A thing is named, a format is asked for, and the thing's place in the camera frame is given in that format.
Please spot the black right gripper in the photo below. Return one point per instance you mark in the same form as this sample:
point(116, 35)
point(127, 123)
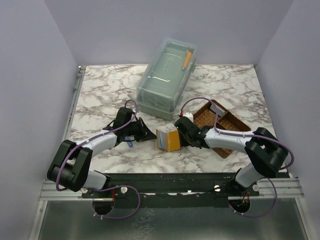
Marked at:
point(183, 142)

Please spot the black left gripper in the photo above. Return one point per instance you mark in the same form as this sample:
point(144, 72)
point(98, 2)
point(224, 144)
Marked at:
point(145, 133)

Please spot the tan card holder wallet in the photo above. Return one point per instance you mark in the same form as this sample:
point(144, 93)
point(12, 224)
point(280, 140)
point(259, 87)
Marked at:
point(168, 141)

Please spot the grey credit card stack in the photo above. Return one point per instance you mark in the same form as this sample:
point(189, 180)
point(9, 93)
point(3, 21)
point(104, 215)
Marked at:
point(217, 110)

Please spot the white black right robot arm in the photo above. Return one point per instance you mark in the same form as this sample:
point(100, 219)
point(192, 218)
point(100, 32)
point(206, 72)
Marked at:
point(265, 152)

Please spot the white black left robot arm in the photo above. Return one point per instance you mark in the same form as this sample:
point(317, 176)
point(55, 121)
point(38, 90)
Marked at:
point(70, 167)

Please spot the blue red screwdriver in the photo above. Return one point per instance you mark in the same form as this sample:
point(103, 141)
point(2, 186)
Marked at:
point(129, 142)

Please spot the brown woven divided basket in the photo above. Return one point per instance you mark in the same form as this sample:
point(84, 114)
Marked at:
point(204, 117)

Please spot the clear plastic storage box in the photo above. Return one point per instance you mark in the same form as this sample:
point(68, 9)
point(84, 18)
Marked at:
point(162, 84)

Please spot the orange utility knife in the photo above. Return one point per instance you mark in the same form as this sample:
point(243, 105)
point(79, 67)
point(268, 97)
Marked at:
point(187, 59)

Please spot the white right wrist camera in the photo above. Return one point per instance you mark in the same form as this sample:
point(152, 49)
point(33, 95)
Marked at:
point(188, 115)

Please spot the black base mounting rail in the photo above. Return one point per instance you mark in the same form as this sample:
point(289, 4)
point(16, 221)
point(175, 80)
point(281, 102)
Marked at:
point(187, 190)

